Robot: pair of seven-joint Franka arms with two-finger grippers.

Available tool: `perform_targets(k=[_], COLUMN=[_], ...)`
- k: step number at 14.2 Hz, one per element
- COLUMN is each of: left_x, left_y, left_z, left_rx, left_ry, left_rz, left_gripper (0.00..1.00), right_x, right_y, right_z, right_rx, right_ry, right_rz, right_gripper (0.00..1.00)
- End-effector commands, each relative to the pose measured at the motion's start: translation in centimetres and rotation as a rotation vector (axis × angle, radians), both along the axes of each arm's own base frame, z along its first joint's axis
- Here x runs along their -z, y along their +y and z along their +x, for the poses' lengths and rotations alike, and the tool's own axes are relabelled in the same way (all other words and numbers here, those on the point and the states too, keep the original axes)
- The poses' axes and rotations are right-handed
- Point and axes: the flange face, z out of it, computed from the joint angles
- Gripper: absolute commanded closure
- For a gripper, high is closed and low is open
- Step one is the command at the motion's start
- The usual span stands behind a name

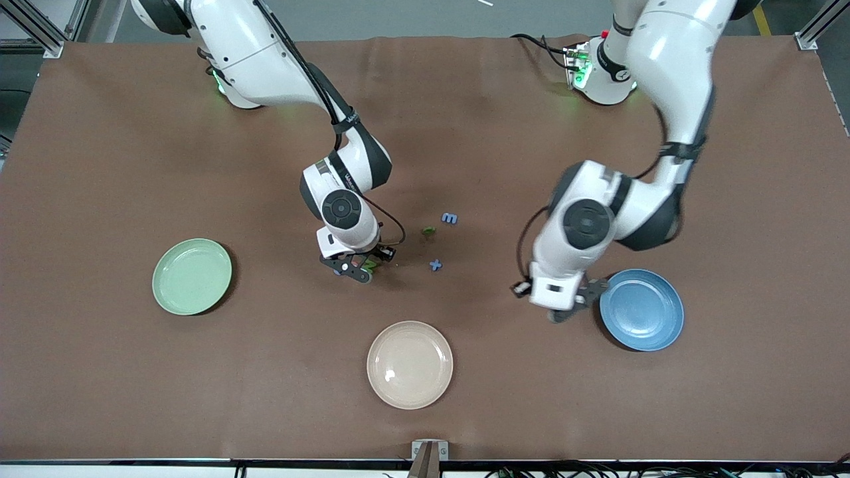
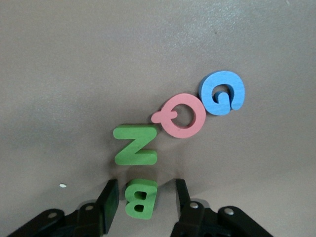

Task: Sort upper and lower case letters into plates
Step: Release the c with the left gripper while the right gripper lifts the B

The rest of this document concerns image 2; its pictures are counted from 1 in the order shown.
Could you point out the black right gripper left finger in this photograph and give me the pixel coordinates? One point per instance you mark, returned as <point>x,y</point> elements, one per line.
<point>108,205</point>

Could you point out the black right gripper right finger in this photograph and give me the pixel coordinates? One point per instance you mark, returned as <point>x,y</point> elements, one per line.
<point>187,217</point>

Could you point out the green letter B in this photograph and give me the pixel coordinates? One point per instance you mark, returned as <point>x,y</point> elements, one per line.
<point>151,195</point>

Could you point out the green letter N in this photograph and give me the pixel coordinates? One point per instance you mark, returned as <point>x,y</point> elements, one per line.
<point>134,145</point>

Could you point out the pink letter Q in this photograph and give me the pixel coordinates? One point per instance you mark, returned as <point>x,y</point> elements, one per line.
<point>172,129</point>

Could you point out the blue letter G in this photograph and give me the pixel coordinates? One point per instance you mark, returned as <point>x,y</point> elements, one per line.
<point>206,96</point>

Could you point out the small white crumb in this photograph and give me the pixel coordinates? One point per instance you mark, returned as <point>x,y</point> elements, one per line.
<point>63,185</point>

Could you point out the brown table mat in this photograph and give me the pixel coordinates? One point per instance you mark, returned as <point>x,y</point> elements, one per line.
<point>74,74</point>

